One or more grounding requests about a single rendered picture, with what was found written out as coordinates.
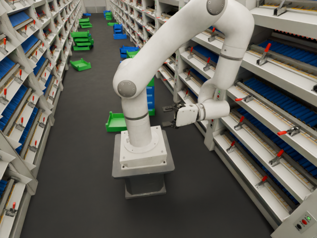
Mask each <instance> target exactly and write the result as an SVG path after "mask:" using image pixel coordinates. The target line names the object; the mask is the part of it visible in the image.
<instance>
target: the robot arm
mask: <svg viewBox="0 0 317 238"><path fill-rule="evenodd" d="M211 26H213V27H214V28H216V29H217V30H219V31H221V32H222V33H223V34H224V35H225V39H224V43H223V46H222V49H221V52H220V55H219V58H218V62H217V66H216V70H215V73H214V75H213V77H212V78H211V79H209V80H207V81H206V82H205V83H204V84H203V85H202V87H201V89H200V92H199V96H198V104H184V103H183V102H182V100H178V101H177V102H175V103H174V104H171V106H166V107H162V109H163V111H164V112H169V111H173V110H174V120H172V121H171V122H169V121H167V122H162V123H161V124H162V127H163V128H166V127H172V128H175V129H178V128H179V127H180V126H184V125H188V124H191V123H194V122H195V121H203V120H209V119H217V118H223V117H227V116H228V115H229V112H230V107H229V104H228V102H227V101H225V100H222V101H215V100H213V98H212V97H213V94H214V91H215V90H216V89H217V88H218V89H221V90H227V89H229V88H230V87H231V86H232V84H233V82H234V80H235V77H236V75H237V72H238V70H239V67H240V65H241V62H242V59H243V57H244V54H245V52H246V50H247V47H248V44H249V42H250V39H251V36H252V33H253V30H254V18H253V16H252V14H251V13H250V11H249V10H248V9H247V8H246V7H245V6H243V5H242V4H240V3H238V2H237V1H235V0H188V3H187V4H186V5H185V6H184V7H183V8H181V9H180V10H179V11H178V12H177V13H175V14H174V15H173V16H172V17H171V18H170V19H169V20H168V21H167V22H166V23H165V24H164V25H162V26H161V28H160V29H159V30H158V31H157V32H156V33H155V34H154V35H153V36H152V37H151V38H150V39H149V40H148V41H147V42H146V44H145V45H144V46H143V47H142V48H141V50H140V51H139V52H138V53H137V54H136V55H135V57H134V58H133V59H132V58H129V59H125V60H123V61H122V62H121V63H120V64H119V66H118V68H117V71H116V73H115V75H114V79H113V88H114V90H115V92H116V94H117V95H118V96H120V97H121V103H122V110H123V114H124V118H125V123H126V127H127V131H128V135H127V136H126V137H125V139H124V146H125V149H126V150H127V151H129V152H131V153H134V154H143V153H147V152H150V151H151V150H153V149H154V148H155V147H156V146H157V145H158V142H159V137H158V135H157V133H156V132H155V131H153V130H151V128H150V118H149V111H148V104H147V93H146V86H147V85H148V83H149V82H150V81H151V79H152V78H153V77H154V76H155V74H156V73H157V71H158V70H159V69H160V67H161V66H162V65H163V64H164V62H165V61H166V60H167V59H168V58H169V57H170V56H171V55H172V54H173V53H174V52H176V51H177V50H178V49H179V48H180V47H181V46H182V45H183V44H184V43H186V42H187V41H189V40H190V39H192V38H193V37H195V36H197V35H198V34H200V33H202V32H203V31H205V30H206V29H208V28H209V27H211ZM173 123H174V124H173Z"/></svg>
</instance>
